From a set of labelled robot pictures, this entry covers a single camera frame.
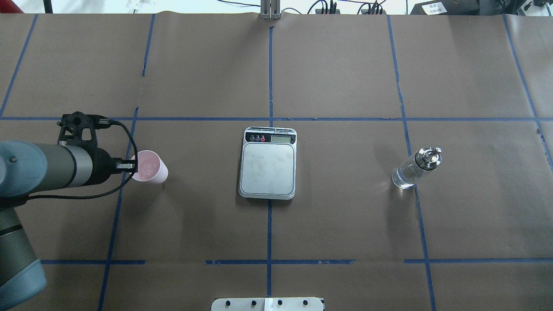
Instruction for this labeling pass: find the brown paper table cover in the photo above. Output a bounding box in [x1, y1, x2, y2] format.
[1, 12, 552, 311]

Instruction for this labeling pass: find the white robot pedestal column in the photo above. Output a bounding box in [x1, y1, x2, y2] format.
[211, 297, 325, 311]

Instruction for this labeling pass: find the aluminium frame post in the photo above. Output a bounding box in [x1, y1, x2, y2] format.
[259, 0, 282, 20]

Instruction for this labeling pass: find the orange black connector block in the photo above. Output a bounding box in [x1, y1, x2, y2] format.
[315, 0, 338, 15]

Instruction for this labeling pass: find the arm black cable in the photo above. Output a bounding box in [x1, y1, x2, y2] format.
[13, 118, 139, 206]

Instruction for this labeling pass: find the black box with label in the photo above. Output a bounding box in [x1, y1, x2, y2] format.
[409, 0, 480, 16]

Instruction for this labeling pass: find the grey digital kitchen scale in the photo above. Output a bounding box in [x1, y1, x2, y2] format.
[238, 127, 298, 200]

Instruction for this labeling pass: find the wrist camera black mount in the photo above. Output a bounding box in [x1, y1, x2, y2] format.
[57, 111, 112, 154]

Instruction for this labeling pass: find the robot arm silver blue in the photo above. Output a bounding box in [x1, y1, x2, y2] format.
[0, 140, 138, 311]

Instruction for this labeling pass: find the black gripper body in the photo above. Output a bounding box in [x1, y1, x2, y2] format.
[89, 148, 118, 185]

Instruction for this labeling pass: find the pink plastic cup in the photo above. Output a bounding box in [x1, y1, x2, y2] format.
[131, 150, 168, 184]

